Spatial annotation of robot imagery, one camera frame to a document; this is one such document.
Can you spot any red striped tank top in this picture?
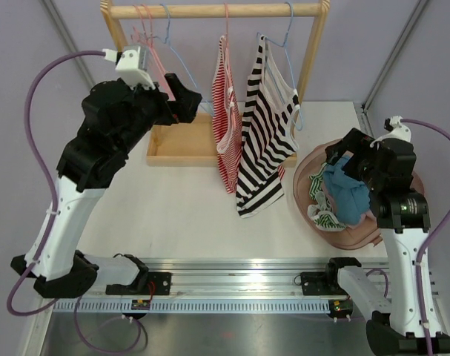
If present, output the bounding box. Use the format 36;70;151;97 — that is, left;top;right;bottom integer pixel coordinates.
212;36;242;194

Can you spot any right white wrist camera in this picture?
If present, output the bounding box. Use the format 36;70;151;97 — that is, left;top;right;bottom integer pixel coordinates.
370;116;411;148

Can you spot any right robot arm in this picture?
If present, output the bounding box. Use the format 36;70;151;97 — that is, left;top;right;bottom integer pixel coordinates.
323;128;450;355

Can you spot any blue tank top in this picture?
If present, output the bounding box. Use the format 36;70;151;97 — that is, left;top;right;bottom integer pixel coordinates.
323;155;370;225

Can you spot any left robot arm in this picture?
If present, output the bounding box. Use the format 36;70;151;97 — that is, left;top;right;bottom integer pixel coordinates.
10;73;202;299

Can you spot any aluminium mounting rail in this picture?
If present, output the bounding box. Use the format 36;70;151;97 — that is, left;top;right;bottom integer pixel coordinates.
37;257;439;300

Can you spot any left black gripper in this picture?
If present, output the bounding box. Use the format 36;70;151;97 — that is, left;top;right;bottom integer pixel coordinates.
115;73;201;155

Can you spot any black white striped tank top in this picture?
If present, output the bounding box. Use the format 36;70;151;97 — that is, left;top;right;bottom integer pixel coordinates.
235;35;300;218

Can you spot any wooden clothes rack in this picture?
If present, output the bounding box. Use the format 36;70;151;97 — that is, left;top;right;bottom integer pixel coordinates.
100;1;331;167

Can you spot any slotted cable duct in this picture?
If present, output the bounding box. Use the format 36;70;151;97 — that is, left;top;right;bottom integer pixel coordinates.
53;297;351;314

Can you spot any green striped tank top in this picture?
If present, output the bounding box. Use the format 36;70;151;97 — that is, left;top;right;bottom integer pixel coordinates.
307;163;347;232

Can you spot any blue wire hanger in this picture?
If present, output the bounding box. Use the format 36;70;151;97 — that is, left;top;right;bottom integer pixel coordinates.
256;1;304;131
160;3;214;115

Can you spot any mauve tank top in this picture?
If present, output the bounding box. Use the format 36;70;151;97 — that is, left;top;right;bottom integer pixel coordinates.
325;194;376;229

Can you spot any pink translucent plastic basin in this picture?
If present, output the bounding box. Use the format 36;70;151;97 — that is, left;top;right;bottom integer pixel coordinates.
292;136;428;251

